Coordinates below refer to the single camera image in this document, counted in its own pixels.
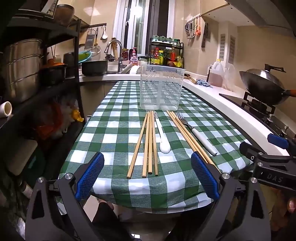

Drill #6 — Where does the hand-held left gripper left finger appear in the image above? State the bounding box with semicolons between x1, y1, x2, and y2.
25;152;105;241

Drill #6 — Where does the steel sink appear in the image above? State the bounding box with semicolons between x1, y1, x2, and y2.
105;65;141;75

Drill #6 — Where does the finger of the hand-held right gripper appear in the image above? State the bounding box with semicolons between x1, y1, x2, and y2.
267;133;296;151
239;142;296;163

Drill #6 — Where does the steel kitchen faucet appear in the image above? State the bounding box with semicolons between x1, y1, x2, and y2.
105;39;124;73

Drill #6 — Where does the brown bowl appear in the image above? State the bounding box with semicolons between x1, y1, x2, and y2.
55;4;75;26

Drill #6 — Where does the yellow toy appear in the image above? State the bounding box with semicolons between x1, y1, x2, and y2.
72;109;85;123

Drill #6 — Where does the window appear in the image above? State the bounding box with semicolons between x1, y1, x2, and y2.
116;0;173;58

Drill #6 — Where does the range hood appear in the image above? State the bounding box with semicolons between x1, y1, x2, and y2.
225;0;296;39

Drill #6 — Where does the pink dish soap bottle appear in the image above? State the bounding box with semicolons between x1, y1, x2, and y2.
129;47;139;66

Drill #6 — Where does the row of green-lidded spice jars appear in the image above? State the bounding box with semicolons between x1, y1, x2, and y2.
152;35;181;45

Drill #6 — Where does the clear plastic utensil holder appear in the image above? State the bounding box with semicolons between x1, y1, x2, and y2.
139;64;186;111

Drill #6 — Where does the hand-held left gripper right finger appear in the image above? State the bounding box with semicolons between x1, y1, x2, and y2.
191;152;271;241

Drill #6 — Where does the steel grater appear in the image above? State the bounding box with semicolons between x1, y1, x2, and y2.
84;29;96;50

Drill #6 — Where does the row of hanging kitchen tools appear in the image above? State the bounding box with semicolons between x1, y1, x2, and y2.
184;14;201;39

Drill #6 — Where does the large steel stockpot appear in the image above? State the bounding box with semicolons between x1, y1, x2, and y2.
3;39;45;103

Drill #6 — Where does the hanging cleaver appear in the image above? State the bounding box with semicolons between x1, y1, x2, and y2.
201;22;209;48

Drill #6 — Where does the black spice rack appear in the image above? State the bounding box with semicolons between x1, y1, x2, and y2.
149;38;185;67

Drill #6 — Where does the wall cabinet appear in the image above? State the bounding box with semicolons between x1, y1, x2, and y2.
200;0;230;18

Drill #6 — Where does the wall vent grille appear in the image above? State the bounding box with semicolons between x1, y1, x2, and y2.
219;34;226;58
228;35;236;64

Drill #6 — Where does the clear plastic bag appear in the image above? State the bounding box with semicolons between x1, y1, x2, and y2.
222;62;241;91

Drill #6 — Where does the green white checked tablecloth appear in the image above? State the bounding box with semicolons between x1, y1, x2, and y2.
59;81;253;215

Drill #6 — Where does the green plastic bowl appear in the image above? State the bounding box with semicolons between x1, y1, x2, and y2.
78;51;92;63

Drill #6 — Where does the plastic oil jug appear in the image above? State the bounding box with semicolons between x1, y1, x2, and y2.
206;59;224;88

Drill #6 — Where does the fork with white handle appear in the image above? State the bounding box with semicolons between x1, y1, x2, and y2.
175;112;218;156

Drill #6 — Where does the black metal shelf rack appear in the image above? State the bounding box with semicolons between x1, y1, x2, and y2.
0;9;87;130

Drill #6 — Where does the pot with orange lid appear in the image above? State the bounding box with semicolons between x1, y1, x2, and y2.
40;59;67;85

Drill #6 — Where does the person's right hand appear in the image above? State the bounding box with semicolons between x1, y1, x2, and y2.
270;188;296;232

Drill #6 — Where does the white cup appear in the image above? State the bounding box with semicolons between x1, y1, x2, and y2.
0;101;12;118

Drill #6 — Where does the black gas stove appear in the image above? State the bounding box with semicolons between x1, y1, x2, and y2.
219;91;296;144

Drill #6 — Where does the black cooking pot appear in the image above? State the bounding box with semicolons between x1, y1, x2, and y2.
81;60;109;77

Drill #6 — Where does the blue dish cloth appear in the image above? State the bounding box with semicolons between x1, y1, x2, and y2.
196;79;213;88

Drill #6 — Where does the white spoon with striped handle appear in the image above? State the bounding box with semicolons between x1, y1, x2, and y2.
153;111;171;154

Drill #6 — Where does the black wok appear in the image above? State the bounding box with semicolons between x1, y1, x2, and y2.
239;71;296;106

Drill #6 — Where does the row of sauce bottles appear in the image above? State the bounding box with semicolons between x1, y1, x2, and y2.
150;47;184;67

